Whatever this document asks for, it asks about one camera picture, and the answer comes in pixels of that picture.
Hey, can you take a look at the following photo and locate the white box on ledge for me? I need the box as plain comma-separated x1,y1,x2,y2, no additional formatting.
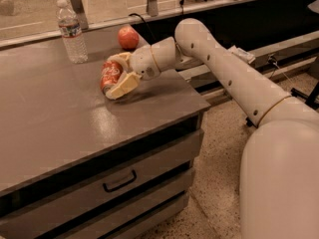
228,46,255,64

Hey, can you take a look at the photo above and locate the orange soda can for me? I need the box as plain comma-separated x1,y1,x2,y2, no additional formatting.
100,61,123,94

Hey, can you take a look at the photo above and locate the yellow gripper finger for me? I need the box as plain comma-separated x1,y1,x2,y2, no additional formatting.
105,72,141,100
108,52,132,73

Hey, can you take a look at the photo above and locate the black drawer handle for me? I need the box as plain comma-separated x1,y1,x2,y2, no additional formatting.
103,169,137,193

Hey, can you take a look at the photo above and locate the clear plastic water bottle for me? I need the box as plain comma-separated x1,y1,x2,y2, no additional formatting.
57,0,88,64

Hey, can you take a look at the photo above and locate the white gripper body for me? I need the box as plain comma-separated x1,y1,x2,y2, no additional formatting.
129,45,160,81

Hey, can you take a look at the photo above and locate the grey drawer cabinet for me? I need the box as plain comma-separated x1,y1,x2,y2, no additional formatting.
0,28,207,239

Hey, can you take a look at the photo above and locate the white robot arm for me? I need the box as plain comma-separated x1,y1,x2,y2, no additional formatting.
105,18,319,239

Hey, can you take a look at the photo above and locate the red apple on counter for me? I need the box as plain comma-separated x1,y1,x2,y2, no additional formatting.
118,26,140,50

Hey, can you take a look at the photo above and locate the black cable on wall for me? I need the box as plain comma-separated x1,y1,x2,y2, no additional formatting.
129,0,185,42

